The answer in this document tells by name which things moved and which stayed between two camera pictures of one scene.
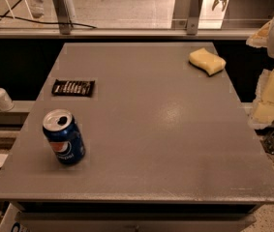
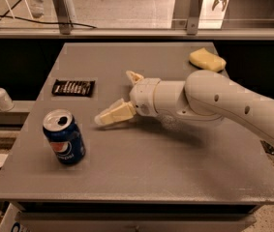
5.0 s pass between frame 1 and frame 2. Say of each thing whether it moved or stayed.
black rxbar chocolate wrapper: stayed
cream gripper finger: moved
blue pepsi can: stayed
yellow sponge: stayed
